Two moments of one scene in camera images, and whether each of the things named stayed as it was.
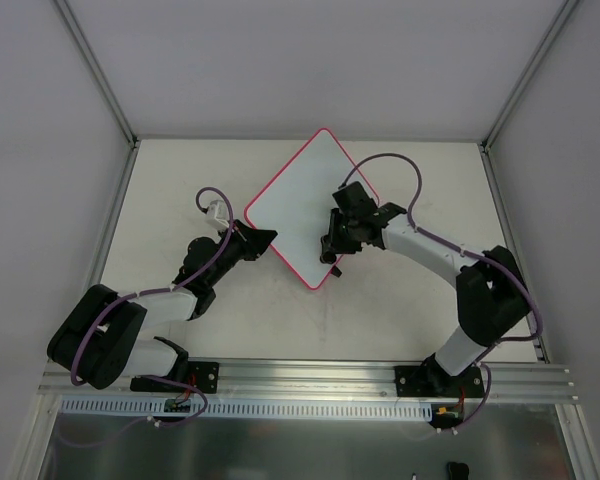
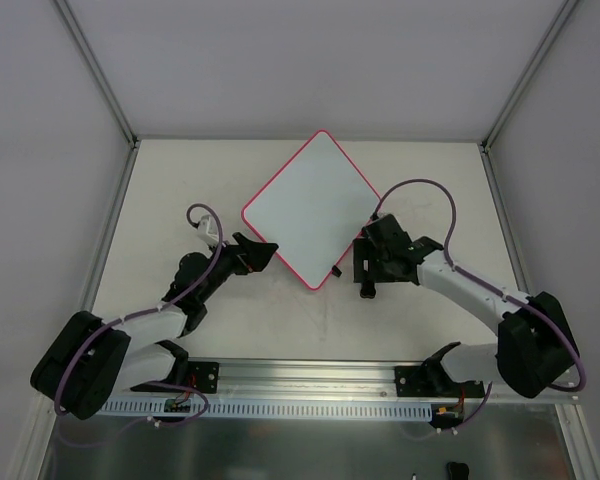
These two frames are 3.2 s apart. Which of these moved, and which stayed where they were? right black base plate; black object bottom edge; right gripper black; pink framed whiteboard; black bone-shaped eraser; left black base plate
Moved: right gripper black; black bone-shaped eraser
Stayed: left black base plate; right black base plate; black object bottom edge; pink framed whiteboard
